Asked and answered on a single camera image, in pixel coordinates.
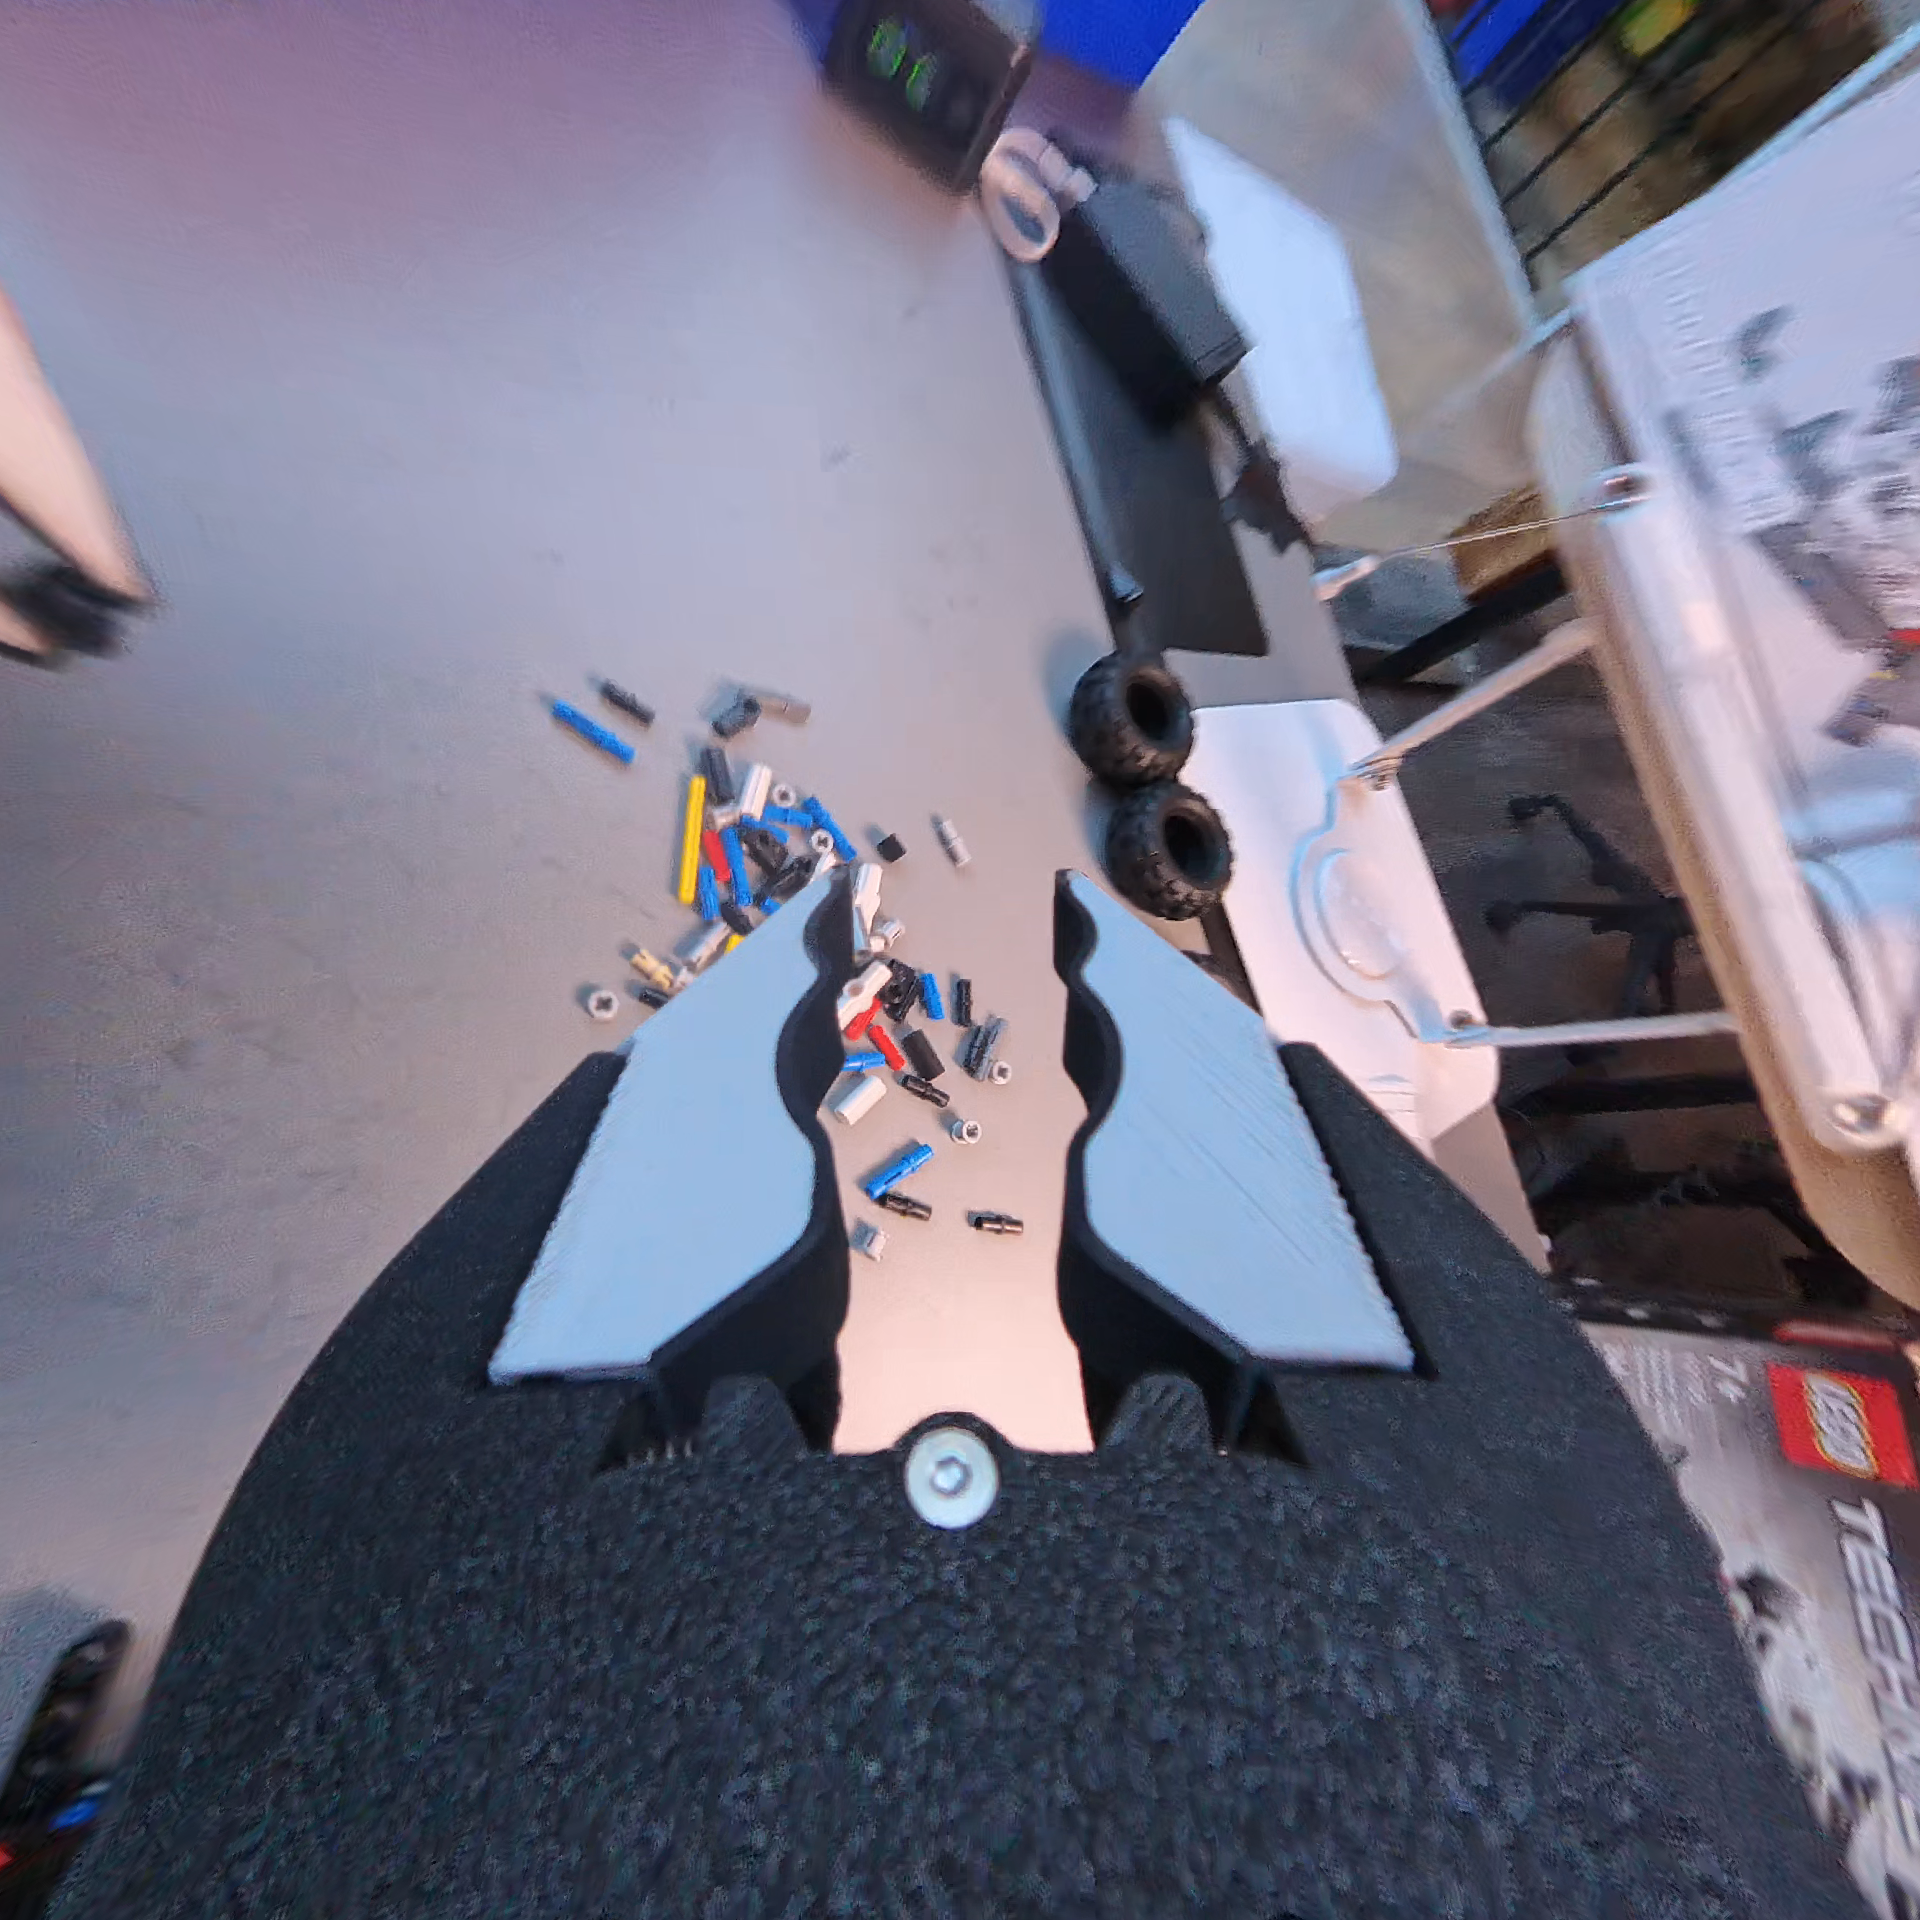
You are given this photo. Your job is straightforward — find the black power adapter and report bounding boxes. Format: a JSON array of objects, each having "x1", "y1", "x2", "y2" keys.
[{"x1": 1053, "y1": 172, "x2": 1250, "y2": 424}]

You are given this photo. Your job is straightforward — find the pile of small brick parts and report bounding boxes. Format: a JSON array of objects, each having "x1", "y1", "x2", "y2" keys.
[{"x1": 542, "y1": 676, "x2": 1038, "y2": 1256}]

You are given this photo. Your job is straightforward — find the white cable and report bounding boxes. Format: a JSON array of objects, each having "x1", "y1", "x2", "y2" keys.
[{"x1": 977, "y1": 127, "x2": 1099, "y2": 269}]

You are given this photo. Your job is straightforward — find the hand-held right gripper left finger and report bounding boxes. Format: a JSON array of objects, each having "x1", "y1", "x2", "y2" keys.
[{"x1": 490, "y1": 871, "x2": 857, "y2": 1388}]

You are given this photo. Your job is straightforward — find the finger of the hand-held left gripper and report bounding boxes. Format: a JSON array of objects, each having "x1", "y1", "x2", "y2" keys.
[{"x1": 0, "y1": 285, "x2": 159, "y2": 668}]

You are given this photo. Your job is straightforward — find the black flat plate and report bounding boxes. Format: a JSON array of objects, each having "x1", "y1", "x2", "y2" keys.
[{"x1": 1006, "y1": 255, "x2": 1281, "y2": 664}]

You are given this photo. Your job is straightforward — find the white booklet stand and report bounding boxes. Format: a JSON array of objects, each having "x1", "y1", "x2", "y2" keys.
[{"x1": 1187, "y1": 315, "x2": 1920, "y2": 1320}]

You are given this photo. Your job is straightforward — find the blue plastic storage bin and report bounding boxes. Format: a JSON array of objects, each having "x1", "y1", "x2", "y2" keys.
[{"x1": 1046, "y1": 0, "x2": 1209, "y2": 89}]

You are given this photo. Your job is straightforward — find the white instruction booklet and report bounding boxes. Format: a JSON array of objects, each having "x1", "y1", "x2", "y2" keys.
[{"x1": 1571, "y1": 115, "x2": 1920, "y2": 1007}]

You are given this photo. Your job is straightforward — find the toy set cardboard box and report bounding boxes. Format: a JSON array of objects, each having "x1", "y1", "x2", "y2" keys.
[{"x1": 1575, "y1": 1291, "x2": 1920, "y2": 1920}]

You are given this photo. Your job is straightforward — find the plain white paper slip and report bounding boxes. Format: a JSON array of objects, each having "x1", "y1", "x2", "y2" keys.
[{"x1": 1166, "y1": 120, "x2": 1403, "y2": 519}]

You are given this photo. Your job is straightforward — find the black rubber tyre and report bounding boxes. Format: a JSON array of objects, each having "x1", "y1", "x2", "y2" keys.
[
  {"x1": 1096, "y1": 781, "x2": 1239, "y2": 924},
  {"x1": 1070, "y1": 648, "x2": 1203, "y2": 789}
]

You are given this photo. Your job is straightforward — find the toy brick vehicle model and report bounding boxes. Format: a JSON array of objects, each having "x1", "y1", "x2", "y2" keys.
[{"x1": 0, "y1": 1615, "x2": 141, "y2": 1839}]

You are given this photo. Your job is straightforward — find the grey desk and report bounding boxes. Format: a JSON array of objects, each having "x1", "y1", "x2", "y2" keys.
[{"x1": 0, "y1": 0, "x2": 1562, "y2": 1800}]

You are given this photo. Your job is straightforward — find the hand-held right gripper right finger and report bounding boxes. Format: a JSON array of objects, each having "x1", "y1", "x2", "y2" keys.
[{"x1": 1053, "y1": 871, "x2": 1418, "y2": 1376}]

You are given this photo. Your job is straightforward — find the small black display device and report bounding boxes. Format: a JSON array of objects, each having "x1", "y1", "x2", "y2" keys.
[{"x1": 825, "y1": 0, "x2": 1040, "y2": 192}]

